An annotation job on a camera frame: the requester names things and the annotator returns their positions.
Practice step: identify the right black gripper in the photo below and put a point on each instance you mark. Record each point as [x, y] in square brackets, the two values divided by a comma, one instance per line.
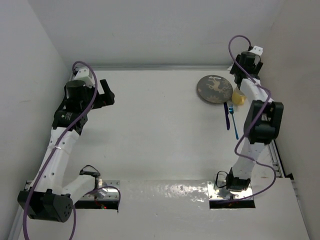
[235, 69]

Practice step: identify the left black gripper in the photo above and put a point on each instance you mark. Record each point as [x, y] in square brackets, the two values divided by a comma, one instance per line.
[105, 99]

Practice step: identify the yellow cup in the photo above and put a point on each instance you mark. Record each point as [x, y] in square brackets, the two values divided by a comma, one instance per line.
[238, 97]

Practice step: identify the dark reindeer plate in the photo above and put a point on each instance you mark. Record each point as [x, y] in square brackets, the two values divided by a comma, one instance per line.
[214, 89]

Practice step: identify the blue plastic fork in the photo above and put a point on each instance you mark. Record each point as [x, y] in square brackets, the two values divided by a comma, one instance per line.
[231, 111]

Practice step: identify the purple plastic knife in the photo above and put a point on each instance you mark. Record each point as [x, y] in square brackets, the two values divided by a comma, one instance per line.
[226, 112]

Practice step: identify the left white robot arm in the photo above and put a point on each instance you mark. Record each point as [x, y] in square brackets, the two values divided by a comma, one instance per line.
[46, 198]

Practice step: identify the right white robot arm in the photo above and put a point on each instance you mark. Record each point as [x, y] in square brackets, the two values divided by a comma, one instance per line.
[261, 126]

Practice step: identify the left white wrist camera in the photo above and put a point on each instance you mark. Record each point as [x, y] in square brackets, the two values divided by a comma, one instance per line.
[84, 74]

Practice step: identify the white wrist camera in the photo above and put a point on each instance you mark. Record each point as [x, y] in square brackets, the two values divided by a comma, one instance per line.
[84, 74]
[257, 50]

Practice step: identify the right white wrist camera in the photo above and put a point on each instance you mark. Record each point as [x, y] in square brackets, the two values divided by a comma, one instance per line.
[257, 50]

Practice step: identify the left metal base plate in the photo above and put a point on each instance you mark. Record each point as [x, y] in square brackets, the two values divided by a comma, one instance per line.
[108, 190]

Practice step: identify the metal base plate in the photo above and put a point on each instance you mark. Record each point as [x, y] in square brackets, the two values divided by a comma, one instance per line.
[222, 194]
[108, 190]

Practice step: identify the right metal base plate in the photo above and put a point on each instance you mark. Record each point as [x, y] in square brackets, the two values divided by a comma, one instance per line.
[222, 194]

